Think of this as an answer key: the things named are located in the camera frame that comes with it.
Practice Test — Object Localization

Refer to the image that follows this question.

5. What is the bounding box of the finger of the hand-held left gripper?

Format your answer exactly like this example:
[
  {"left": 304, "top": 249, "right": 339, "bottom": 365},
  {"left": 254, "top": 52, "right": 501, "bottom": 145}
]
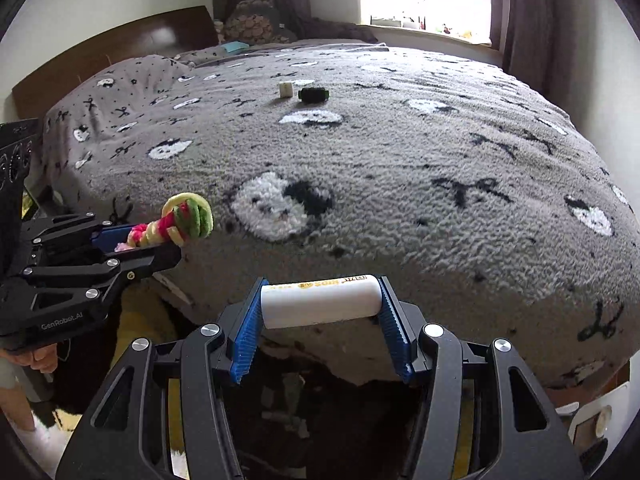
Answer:
[
  {"left": 22, "top": 245, "right": 183, "bottom": 306},
  {"left": 20, "top": 212, "right": 135, "bottom": 261}
]

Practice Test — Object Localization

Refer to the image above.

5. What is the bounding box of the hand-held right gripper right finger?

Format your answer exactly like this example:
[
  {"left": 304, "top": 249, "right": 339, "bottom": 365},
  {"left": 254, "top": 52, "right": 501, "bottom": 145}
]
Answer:
[{"left": 375, "top": 276, "right": 586, "bottom": 480}]

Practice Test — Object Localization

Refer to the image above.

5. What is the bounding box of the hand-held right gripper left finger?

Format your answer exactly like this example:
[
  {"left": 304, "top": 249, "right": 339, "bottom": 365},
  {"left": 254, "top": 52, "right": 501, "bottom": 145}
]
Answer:
[{"left": 55, "top": 277, "right": 273, "bottom": 480}]

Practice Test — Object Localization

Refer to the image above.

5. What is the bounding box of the colourful fuzzy toy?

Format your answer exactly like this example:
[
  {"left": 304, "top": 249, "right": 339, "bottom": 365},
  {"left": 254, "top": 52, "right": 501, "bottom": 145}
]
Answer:
[{"left": 116, "top": 191, "right": 215, "bottom": 252}]

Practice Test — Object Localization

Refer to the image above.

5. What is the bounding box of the white tube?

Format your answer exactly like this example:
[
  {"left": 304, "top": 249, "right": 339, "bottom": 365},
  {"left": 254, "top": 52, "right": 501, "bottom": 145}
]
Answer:
[{"left": 260, "top": 274, "right": 383, "bottom": 330}]

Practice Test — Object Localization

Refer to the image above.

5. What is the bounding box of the dark waste bin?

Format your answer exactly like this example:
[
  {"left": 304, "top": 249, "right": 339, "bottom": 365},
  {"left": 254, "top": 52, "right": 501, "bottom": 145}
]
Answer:
[{"left": 167, "top": 330, "right": 476, "bottom": 480}]

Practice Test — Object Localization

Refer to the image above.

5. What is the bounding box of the person's left forearm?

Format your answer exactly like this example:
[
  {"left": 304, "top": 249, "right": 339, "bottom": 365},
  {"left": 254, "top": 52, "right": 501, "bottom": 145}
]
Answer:
[{"left": 0, "top": 372, "right": 38, "bottom": 433}]

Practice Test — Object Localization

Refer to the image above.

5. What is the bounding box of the person's left hand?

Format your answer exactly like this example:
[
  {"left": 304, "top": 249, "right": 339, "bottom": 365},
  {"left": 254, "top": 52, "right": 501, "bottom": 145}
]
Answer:
[{"left": 0, "top": 342, "right": 56, "bottom": 375}]

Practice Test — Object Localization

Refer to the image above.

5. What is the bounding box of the yellow fuzzy clothing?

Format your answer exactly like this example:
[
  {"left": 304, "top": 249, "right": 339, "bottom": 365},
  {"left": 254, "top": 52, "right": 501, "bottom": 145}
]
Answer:
[{"left": 112, "top": 287, "right": 176, "bottom": 376}]

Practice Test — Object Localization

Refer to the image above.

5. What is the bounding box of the grey printed blanket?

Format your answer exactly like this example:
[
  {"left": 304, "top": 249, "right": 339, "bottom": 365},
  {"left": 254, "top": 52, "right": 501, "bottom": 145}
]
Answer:
[{"left": 42, "top": 40, "right": 633, "bottom": 391}]

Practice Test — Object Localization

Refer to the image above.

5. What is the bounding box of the brown wooden headboard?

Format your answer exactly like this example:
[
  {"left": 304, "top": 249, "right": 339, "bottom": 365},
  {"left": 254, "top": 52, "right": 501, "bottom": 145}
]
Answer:
[{"left": 12, "top": 6, "right": 218, "bottom": 118}]

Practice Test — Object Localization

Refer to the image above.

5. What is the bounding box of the grey printed pillow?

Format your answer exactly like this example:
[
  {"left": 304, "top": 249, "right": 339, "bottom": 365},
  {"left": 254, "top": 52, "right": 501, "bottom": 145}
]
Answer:
[{"left": 172, "top": 45, "right": 226, "bottom": 66}]

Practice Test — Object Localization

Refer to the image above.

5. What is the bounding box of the white plastic appliance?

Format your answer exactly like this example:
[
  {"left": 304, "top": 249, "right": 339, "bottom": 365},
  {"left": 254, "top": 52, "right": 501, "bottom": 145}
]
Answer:
[{"left": 567, "top": 385, "right": 632, "bottom": 458}]

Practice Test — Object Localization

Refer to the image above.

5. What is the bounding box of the brown patterned pillow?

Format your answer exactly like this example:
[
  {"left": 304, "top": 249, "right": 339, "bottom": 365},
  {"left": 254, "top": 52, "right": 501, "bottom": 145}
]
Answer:
[{"left": 222, "top": 0, "right": 296, "bottom": 46}]

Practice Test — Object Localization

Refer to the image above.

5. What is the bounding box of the row of small windowsill figurines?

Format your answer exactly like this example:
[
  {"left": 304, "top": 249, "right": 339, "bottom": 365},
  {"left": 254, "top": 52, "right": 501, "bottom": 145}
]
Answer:
[{"left": 402, "top": 17, "right": 476, "bottom": 41}]

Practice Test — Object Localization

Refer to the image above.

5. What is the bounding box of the white storage box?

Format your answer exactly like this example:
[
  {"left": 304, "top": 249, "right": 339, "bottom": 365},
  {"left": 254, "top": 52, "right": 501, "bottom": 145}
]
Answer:
[{"left": 309, "top": 0, "right": 363, "bottom": 26}]

